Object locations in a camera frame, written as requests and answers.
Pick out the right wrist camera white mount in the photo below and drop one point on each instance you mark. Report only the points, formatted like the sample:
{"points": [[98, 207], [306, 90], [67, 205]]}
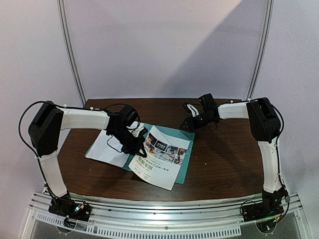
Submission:
{"points": [[189, 108]]}

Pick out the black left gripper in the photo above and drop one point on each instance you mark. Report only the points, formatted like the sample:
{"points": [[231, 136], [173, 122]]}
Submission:
{"points": [[129, 151]]}

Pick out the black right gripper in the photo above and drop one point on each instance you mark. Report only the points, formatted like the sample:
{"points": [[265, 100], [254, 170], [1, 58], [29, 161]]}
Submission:
{"points": [[193, 120]]}

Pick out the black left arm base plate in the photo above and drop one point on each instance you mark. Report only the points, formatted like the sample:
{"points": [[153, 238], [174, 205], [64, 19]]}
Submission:
{"points": [[71, 209]]}

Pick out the aluminium front rail frame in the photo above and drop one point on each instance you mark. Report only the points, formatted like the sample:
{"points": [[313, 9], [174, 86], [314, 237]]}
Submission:
{"points": [[125, 219]]}

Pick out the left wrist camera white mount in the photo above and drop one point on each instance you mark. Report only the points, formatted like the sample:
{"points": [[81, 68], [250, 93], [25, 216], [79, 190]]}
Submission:
{"points": [[139, 131]]}

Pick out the colourful printed brochure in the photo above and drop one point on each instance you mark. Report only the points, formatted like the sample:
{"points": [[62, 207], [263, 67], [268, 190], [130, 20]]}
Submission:
{"points": [[159, 159]]}

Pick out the aluminium wall post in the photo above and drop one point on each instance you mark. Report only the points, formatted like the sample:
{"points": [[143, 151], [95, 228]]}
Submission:
{"points": [[261, 49], [69, 51]]}

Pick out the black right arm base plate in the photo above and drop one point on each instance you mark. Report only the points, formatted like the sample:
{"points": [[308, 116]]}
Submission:
{"points": [[252, 211]]}

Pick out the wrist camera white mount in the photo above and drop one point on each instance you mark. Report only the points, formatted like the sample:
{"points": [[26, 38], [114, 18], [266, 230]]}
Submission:
{"points": [[139, 131], [189, 108]]}

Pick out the left aluminium wall post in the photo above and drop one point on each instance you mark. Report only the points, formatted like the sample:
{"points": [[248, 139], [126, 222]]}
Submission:
{"points": [[69, 51]]}

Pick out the white printed text sheets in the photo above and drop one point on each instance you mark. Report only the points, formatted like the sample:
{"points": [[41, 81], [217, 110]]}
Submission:
{"points": [[107, 149]]}

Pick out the teal file folder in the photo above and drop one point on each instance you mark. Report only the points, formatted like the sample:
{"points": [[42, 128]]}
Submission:
{"points": [[184, 154]]}

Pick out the right aluminium wall post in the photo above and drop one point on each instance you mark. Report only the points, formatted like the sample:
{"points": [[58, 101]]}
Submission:
{"points": [[261, 49]]}

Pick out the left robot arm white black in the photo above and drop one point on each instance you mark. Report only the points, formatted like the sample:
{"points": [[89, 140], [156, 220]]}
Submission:
{"points": [[51, 119]]}

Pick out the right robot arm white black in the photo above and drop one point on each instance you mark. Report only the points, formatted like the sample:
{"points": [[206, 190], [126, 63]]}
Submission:
{"points": [[266, 128]]}

